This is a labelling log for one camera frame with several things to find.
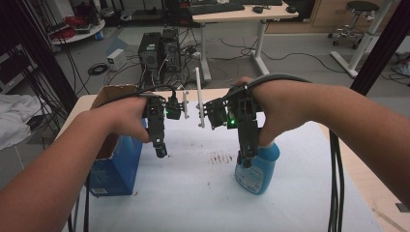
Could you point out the wooden cabinet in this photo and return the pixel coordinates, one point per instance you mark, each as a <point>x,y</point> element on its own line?
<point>332,14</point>

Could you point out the blue cup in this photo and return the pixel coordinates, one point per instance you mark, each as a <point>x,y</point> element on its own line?
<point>99,35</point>

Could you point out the wooden desk with white legs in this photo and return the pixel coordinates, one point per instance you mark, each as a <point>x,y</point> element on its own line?
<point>245,16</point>

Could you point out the person's left hand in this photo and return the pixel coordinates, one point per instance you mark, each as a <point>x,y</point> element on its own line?
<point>122,116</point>

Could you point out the round white table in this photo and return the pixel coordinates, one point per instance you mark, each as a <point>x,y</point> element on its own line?
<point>87,34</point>

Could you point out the white cloth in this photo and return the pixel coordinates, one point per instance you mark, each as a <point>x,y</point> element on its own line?
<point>16,119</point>

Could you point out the person's right hand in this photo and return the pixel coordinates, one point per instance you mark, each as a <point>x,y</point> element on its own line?
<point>283,106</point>

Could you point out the white table leg frame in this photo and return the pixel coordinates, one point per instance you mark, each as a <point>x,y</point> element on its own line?
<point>361,48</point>

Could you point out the small dark table clamp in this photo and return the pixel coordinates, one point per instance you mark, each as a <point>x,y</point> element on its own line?
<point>403,207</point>

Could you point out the small white box device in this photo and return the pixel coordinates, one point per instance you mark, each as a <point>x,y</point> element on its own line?
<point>116,59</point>

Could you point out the blue cardboard box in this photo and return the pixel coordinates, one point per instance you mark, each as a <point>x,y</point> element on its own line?
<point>119,167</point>

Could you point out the black computer tower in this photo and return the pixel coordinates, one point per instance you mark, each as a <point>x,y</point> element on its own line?
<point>170,48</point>
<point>150,51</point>

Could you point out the black round stool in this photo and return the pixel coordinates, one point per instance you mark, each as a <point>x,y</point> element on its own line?
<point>357,9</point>

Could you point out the black computer mouse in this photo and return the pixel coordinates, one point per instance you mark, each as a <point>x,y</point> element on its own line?
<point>257,9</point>
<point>291,9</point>

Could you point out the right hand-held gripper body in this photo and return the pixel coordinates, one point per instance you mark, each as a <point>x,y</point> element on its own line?
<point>246,129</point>

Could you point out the blue detergent bottle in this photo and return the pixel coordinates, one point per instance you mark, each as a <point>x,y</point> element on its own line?
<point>257,175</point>

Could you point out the black frame post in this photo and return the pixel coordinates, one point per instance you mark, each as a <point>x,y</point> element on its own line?
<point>383,48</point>
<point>35,48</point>

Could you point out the white table mat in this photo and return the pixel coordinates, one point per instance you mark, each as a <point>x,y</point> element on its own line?
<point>199,193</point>

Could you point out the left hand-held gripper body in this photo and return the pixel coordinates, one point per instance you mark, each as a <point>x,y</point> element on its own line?
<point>156,119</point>

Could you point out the black keyboard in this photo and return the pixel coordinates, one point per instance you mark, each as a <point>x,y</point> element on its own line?
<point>216,8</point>

